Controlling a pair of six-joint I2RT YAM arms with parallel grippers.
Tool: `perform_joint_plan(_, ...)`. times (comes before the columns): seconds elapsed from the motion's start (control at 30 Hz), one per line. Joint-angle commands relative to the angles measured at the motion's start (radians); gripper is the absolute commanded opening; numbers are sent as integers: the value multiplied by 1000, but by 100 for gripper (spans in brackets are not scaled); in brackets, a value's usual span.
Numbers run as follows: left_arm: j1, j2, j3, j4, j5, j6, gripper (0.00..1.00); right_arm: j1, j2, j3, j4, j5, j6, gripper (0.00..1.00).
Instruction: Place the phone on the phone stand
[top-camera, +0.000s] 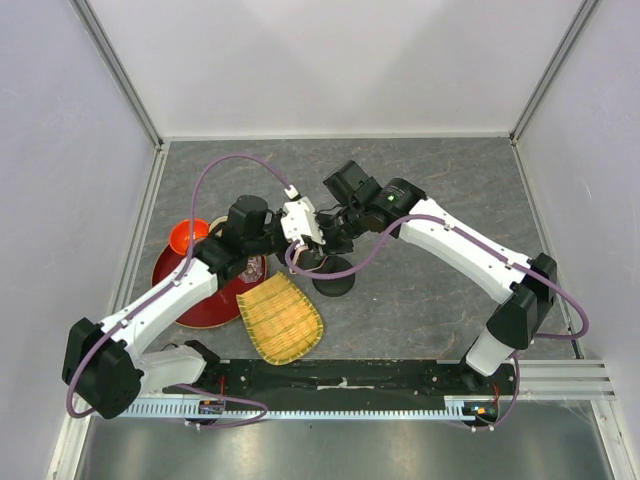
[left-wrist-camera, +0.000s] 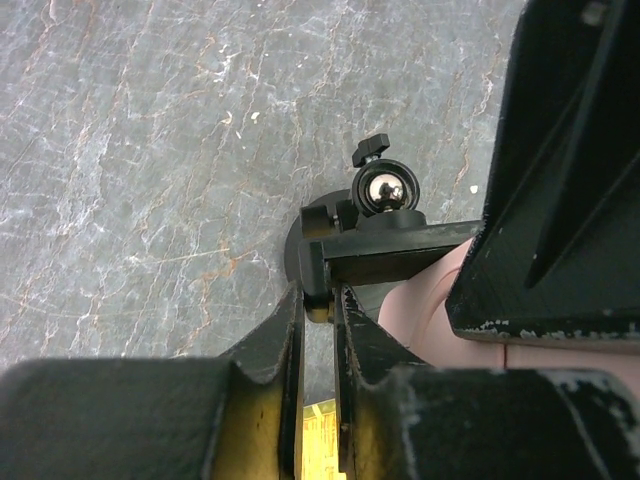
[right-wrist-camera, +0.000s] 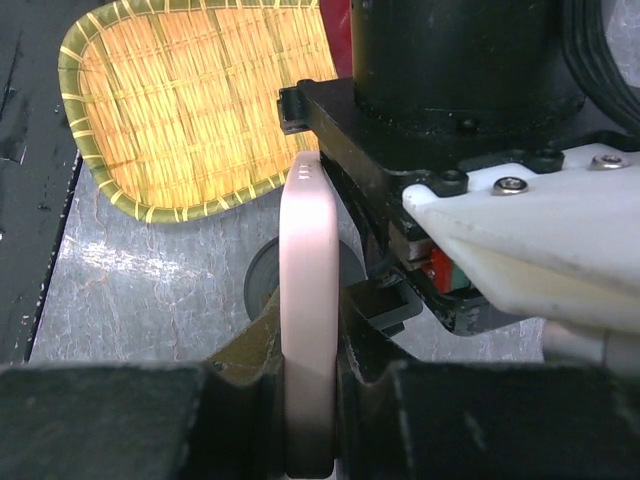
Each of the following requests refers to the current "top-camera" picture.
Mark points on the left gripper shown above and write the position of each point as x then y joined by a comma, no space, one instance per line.
291,243

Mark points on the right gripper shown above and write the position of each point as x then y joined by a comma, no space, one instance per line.
330,246

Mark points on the black phone stand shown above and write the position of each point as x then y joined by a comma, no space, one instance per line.
334,287

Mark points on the pink case smartphone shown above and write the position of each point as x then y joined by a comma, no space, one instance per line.
309,259

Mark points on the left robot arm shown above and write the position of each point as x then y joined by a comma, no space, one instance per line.
107,363

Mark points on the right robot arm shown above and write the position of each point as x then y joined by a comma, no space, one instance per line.
519,285

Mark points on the clear glass tumbler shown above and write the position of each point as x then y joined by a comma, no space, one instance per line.
254,271

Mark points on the cream ceramic cup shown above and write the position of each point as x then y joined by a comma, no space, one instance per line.
217,226

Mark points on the red round tray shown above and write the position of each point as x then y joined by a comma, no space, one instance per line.
214,311

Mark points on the woven bamboo basket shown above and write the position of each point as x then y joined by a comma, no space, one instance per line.
282,323

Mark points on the orange bowl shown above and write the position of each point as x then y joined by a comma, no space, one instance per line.
184,232

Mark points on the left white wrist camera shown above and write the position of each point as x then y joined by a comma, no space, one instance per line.
299,217

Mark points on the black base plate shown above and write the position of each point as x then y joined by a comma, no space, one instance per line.
353,384

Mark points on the grey cable duct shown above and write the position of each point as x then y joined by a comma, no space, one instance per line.
196,408

